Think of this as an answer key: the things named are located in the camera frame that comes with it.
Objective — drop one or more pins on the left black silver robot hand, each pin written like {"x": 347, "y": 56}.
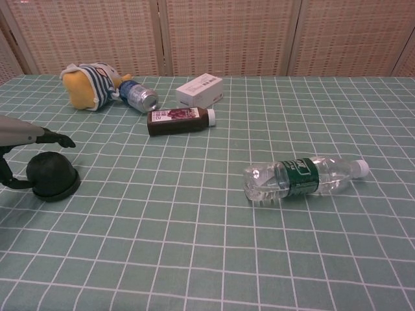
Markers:
{"x": 19, "y": 133}

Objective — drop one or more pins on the dark green bowl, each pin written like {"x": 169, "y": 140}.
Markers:
{"x": 48, "y": 168}

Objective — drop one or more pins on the woven bamboo folding screen panel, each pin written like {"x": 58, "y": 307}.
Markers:
{"x": 87, "y": 35}
{"x": 227, "y": 35}
{"x": 347, "y": 35}
{"x": 9, "y": 55}
{"x": 407, "y": 63}

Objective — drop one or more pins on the yellow plush toy striped shirt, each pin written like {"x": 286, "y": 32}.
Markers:
{"x": 84, "y": 84}

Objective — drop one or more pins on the blue silver drink can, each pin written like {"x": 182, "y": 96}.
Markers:
{"x": 139, "y": 95}

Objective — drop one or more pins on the dark juice bottle white cap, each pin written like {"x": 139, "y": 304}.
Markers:
{"x": 175, "y": 124}

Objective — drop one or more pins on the white cardboard box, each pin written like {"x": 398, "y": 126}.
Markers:
{"x": 197, "y": 90}

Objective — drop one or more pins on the green checked tablecloth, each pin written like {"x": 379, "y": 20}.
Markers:
{"x": 207, "y": 243}

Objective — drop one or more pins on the clear water bottle green label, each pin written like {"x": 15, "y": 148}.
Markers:
{"x": 298, "y": 176}

